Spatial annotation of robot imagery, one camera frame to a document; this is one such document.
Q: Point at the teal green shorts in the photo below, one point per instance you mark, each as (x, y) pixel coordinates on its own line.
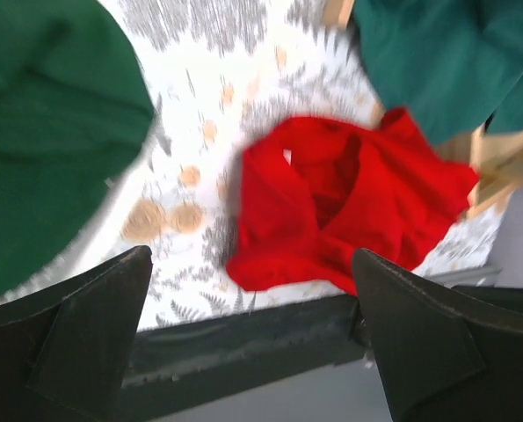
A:
(455, 65)

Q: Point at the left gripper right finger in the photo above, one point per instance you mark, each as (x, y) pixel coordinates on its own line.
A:
(443, 354)

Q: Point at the right wooden clothes rack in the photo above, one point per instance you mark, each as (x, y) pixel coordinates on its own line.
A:
(497, 157)

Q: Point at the red t shirt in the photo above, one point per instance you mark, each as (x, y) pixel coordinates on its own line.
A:
(314, 190)

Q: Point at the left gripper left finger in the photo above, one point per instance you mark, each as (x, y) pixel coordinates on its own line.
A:
(64, 349)

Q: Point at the floral table cloth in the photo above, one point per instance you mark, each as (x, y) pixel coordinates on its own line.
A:
(221, 74)

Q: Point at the dark green garment in basket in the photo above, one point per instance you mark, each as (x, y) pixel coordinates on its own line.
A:
(74, 112)

